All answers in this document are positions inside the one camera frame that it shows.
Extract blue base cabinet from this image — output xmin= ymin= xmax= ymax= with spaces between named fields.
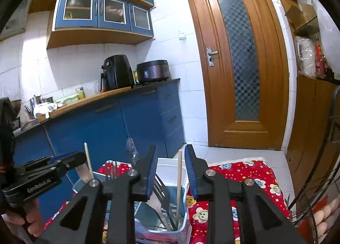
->
xmin=13 ymin=78 xmax=185 ymax=223

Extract wooden chopstick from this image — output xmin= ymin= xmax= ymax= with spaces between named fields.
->
xmin=84 ymin=142 xmax=94 ymax=179
xmin=174 ymin=150 xmax=183 ymax=231

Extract black air fryer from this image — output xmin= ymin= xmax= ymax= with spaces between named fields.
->
xmin=100 ymin=55 xmax=135 ymax=92

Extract black wire rack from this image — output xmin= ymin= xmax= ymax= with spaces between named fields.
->
xmin=288 ymin=93 xmax=340 ymax=236

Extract blue wall cabinet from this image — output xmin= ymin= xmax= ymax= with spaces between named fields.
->
xmin=28 ymin=0 xmax=155 ymax=49

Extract person's left hand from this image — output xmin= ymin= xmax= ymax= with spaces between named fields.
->
xmin=1 ymin=197 xmax=45 ymax=244

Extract wooden shelf unit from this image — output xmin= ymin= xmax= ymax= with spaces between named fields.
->
xmin=266 ymin=0 xmax=340 ymax=194

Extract light blue utensil box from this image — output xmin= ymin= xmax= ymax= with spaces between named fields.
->
xmin=73 ymin=157 xmax=192 ymax=244

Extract white cloth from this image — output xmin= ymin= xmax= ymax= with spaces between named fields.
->
xmin=33 ymin=102 xmax=64 ymax=116

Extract pile of eggs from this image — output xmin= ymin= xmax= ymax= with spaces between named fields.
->
xmin=313 ymin=202 xmax=340 ymax=236

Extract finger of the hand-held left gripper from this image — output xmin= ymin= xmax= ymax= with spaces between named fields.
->
xmin=48 ymin=151 xmax=87 ymax=172

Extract cardboard box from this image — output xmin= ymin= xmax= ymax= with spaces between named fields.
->
xmin=285 ymin=2 xmax=316 ymax=28

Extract white plastic spoon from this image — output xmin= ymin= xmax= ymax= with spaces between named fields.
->
xmin=146 ymin=196 xmax=166 ymax=223

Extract dark rice cooker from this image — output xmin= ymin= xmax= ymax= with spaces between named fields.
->
xmin=136 ymin=59 xmax=171 ymax=84

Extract wooden door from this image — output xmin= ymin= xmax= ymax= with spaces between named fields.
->
xmin=183 ymin=0 xmax=290 ymax=151

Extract red bottles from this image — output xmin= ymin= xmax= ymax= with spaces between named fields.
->
xmin=315 ymin=37 xmax=332 ymax=78

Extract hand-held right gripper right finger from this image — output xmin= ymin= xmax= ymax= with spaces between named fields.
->
xmin=184 ymin=144 xmax=306 ymax=244

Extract red floral tablecloth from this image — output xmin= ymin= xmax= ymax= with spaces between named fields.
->
xmin=44 ymin=160 xmax=293 ymax=244

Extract white kettle in plastic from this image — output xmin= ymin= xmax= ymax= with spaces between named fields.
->
xmin=295 ymin=36 xmax=316 ymax=76

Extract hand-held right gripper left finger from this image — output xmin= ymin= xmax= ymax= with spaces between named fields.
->
xmin=44 ymin=144 xmax=157 ymax=244

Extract metal door handle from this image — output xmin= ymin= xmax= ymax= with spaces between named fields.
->
xmin=206 ymin=47 xmax=219 ymax=67

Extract grey range hood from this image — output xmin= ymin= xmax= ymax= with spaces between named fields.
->
xmin=0 ymin=0 xmax=30 ymax=41

